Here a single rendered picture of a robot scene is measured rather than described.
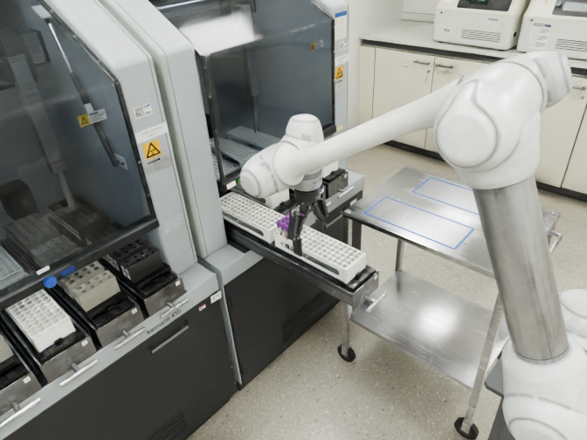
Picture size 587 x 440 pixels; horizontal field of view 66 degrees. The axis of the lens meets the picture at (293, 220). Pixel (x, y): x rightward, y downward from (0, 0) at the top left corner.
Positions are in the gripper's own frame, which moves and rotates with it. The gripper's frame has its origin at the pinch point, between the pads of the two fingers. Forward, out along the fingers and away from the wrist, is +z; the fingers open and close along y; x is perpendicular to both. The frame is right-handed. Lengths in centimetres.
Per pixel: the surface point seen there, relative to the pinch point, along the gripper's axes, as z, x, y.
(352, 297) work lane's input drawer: 6.1, -22.0, -6.8
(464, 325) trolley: 58, -37, 53
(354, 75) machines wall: 28, 143, 223
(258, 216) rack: -0.5, 22.3, -0.9
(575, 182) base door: 71, -33, 229
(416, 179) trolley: 4, -4, 61
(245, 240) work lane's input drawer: 7.1, 24.0, -6.7
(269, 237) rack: 1.8, 13.2, -4.7
